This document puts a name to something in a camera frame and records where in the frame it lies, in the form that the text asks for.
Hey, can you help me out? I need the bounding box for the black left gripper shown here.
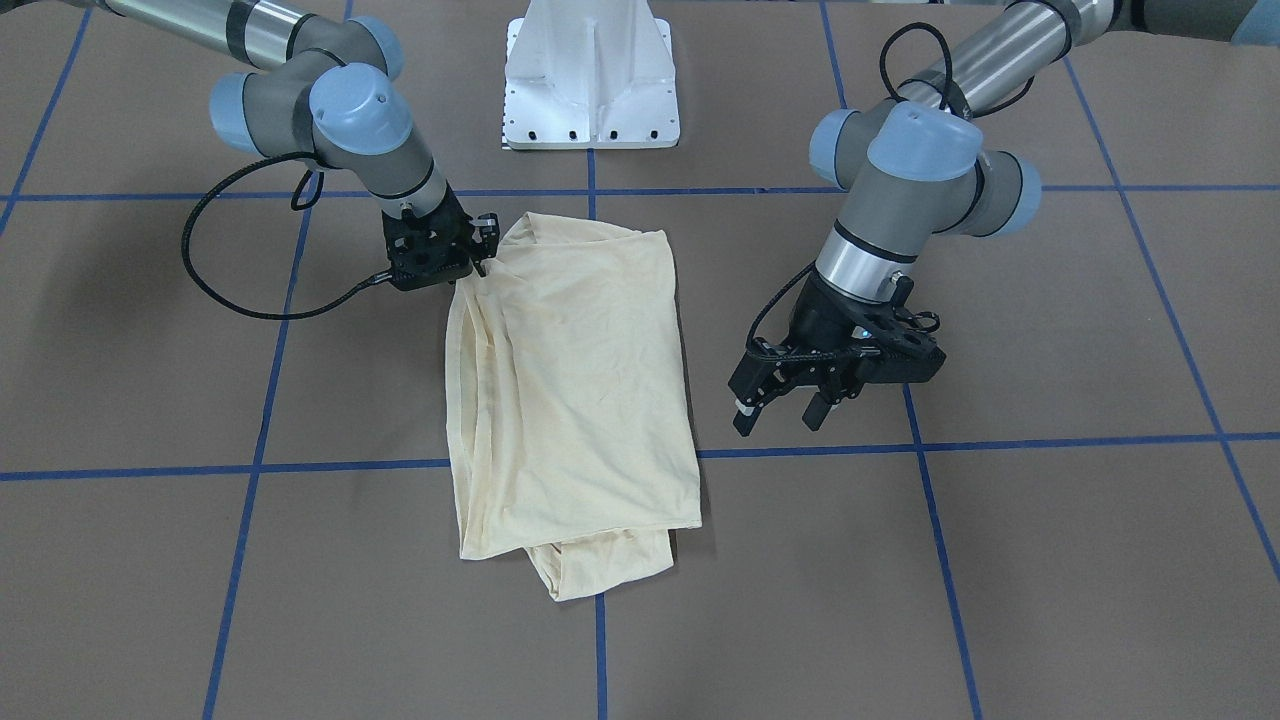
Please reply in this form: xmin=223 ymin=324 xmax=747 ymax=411
xmin=728 ymin=272 xmax=946 ymax=437

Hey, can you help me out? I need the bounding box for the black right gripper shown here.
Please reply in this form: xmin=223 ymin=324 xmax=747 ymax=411
xmin=381 ymin=190 xmax=500 ymax=291

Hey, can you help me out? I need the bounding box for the cream long-sleeve printed shirt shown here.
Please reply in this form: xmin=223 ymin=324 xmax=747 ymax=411
xmin=445 ymin=211 xmax=701 ymax=602

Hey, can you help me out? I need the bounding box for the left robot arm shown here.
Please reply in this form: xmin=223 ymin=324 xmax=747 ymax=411
xmin=728 ymin=1 xmax=1277 ymax=436

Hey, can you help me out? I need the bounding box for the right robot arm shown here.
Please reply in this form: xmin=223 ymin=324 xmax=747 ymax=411
xmin=102 ymin=1 xmax=500 ymax=291

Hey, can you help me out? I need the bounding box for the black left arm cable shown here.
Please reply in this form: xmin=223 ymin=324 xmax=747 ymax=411
xmin=745 ymin=20 xmax=1036 ymax=372

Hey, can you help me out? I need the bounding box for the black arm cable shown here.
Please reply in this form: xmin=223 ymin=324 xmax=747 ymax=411
xmin=180 ymin=150 xmax=401 ymax=323
xmin=745 ymin=20 xmax=1036 ymax=372

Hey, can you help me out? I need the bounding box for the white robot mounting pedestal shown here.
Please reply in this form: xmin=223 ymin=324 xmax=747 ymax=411
xmin=502 ymin=1 xmax=682 ymax=151

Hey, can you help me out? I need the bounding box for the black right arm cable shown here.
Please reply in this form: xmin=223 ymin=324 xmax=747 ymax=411
xmin=180 ymin=150 xmax=401 ymax=323

